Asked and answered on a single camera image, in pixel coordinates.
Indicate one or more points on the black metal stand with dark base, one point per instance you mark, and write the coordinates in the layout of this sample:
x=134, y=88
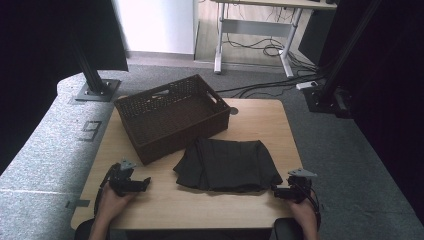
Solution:
x=330, y=90

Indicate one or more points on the black curtain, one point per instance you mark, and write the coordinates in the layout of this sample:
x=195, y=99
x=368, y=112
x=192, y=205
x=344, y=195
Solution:
x=393, y=100
x=40, y=60

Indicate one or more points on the white panel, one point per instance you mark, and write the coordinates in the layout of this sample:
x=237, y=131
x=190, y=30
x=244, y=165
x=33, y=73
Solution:
x=156, y=25

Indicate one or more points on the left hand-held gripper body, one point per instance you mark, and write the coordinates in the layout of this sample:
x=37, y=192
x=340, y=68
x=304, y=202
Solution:
x=120, y=180

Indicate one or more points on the person's right hand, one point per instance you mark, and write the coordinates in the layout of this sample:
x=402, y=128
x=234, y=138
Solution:
x=306, y=213

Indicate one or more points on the person's left hand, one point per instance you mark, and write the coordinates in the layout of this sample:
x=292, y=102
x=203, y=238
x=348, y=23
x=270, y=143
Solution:
x=113, y=205

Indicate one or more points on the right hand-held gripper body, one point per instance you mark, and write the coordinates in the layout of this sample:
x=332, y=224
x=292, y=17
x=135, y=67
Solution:
x=300, y=188

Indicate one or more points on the brown woven basket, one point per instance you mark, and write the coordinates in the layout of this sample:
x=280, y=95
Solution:
x=166, y=123

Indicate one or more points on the short dark tape strip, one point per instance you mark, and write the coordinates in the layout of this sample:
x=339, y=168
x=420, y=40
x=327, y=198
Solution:
x=77, y=203

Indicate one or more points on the black metal stand with base plate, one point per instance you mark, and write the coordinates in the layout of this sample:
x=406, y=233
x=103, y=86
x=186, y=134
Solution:
x=95, y=85

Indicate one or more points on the black cabinet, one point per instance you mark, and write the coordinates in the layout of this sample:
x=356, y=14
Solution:
x=315, y=36

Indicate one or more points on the white power strip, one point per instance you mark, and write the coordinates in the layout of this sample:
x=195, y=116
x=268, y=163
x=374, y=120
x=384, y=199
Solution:
x=306, y=85

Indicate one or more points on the white desk frame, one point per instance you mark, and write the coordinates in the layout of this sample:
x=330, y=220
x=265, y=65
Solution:
x=256, y=27

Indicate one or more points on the dark cloth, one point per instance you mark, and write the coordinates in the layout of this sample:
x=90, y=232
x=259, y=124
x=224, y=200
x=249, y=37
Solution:
x=230, y=166

